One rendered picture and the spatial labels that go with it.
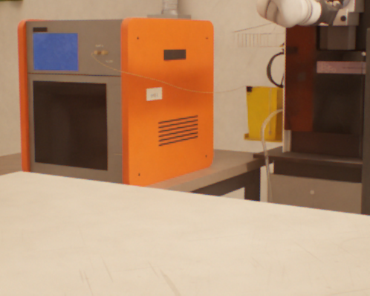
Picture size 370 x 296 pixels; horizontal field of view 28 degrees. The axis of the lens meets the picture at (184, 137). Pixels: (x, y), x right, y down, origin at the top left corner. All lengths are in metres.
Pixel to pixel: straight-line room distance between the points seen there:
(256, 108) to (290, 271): 1.72
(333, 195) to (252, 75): 1.51
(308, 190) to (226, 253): 1.53
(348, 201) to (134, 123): 0.68
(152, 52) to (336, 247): 1.26
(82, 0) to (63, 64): 2.21
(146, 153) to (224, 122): 1.80
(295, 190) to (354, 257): 1.54
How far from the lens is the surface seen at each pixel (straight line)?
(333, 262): 0.63
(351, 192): 2.12
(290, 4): 1.68
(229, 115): 3.62
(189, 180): 1.95
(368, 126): 1.20
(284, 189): 2.20
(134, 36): 1.80
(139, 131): 1.83
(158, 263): 0.61
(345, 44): 2.09
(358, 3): 2.11
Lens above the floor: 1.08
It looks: 8 degrees down
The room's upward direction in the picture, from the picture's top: straight up
